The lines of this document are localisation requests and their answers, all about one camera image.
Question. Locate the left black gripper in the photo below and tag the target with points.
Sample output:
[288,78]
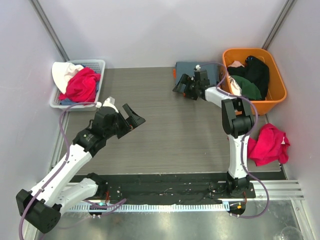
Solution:
[122,125]

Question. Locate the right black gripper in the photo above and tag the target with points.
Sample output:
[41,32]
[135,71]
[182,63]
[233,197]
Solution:
[189,87]

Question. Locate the orange t shirt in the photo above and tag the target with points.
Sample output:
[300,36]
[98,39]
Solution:
[174,73]

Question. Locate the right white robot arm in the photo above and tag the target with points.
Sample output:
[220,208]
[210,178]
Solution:
[237,122]

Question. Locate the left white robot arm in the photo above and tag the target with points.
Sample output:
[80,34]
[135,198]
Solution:
[46,202]

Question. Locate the white garment in tub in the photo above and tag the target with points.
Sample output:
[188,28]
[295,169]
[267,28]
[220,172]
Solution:
[236,84]

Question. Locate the pink shirt in basket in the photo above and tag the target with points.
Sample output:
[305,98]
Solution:
[83,87]

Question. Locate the white perforated basket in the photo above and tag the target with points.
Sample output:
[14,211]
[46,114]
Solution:
[98,66]

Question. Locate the dark green garment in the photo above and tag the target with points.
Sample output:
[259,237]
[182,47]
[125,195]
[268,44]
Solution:
[248,89]

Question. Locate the blue cloth in basket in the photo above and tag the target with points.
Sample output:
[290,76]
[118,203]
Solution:
[66,102]

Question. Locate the black garment in tub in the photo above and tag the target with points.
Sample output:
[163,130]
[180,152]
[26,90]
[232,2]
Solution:
[254,70]

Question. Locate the white cloth in basket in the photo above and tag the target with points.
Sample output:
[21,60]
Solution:
[63,72]

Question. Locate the orange plastic tub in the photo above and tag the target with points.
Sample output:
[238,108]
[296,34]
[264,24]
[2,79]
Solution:
[276,88]

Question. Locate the pink shirt on table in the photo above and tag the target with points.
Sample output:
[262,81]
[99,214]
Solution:
[271,145]

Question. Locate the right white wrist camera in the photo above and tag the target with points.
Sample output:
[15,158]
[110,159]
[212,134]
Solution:
[197,68]

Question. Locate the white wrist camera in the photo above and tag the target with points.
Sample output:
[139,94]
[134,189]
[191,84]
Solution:
[109,102]
[197,68]

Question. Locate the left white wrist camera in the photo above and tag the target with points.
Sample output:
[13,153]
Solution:
[109,102]

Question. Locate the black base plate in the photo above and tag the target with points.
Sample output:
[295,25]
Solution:
[181,188]

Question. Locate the white slotted cable duct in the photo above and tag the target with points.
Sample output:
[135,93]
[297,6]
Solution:
[134,208]

